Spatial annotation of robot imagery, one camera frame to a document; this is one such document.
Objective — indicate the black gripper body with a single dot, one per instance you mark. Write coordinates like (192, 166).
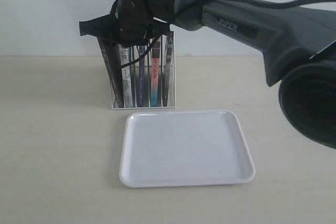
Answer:
(133, 21)

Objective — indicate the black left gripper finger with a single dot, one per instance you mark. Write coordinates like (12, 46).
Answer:
(103, 26)

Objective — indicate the blue spine book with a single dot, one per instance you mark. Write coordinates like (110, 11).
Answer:
(141, 83)

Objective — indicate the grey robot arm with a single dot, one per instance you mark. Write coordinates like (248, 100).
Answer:
(297, 43)

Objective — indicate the black cover book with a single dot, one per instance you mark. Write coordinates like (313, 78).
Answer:
(110, 54)

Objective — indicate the grey white cat book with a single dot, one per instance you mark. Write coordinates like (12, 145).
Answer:
(126, 77)

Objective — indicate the dark grey spine book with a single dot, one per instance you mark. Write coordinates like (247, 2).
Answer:
(167, 67)

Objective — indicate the red teal spine book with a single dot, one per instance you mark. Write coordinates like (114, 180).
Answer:
(155, 70)

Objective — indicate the white plastic tray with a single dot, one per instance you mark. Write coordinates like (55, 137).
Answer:
(184, 148)

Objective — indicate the white wire book rack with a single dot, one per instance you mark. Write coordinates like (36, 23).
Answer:
(135, 54)

